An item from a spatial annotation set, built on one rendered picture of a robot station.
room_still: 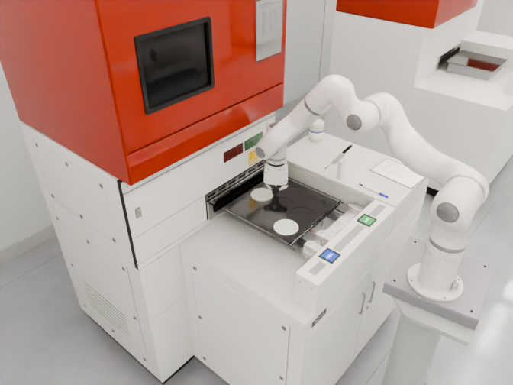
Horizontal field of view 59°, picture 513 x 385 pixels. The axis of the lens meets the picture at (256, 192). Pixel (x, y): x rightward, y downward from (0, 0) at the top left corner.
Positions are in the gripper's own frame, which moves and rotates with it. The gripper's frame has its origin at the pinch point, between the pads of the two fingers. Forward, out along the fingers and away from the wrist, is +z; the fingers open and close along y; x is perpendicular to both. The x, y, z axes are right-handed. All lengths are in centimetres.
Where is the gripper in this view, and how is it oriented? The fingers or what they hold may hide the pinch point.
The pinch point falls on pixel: (275, 191)
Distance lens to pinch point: 197.3
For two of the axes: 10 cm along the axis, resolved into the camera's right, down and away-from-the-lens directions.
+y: 9.9, 0.6, -0.9
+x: 1.1, -5.7, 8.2
